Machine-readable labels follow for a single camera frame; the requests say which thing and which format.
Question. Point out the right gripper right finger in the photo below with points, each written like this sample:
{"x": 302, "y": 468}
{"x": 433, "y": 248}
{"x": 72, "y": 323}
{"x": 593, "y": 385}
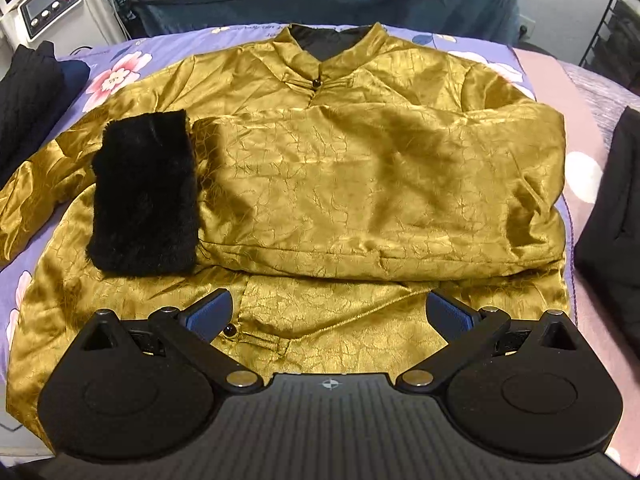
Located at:
{"x": 470, "y": 335}

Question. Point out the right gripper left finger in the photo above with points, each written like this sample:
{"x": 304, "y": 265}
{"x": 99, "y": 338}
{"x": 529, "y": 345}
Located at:
{"x": 190, "y": 332}

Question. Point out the gold satin jacket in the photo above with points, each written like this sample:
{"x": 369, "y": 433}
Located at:
{"x": 320, "y": 185}

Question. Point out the black folded garment right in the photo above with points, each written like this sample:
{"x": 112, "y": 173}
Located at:
{"x": 607, "y": 254}

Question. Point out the black knit garment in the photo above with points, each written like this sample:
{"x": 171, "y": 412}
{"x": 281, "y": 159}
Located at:
{"x": 36, "y": 91}

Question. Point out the white device with display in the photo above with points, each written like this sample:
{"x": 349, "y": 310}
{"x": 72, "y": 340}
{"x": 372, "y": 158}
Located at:
{"x": 71, "y": 25}

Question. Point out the black wire rack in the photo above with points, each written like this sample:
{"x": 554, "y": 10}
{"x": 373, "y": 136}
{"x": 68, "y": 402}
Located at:
{"x": 614, "y": 49}

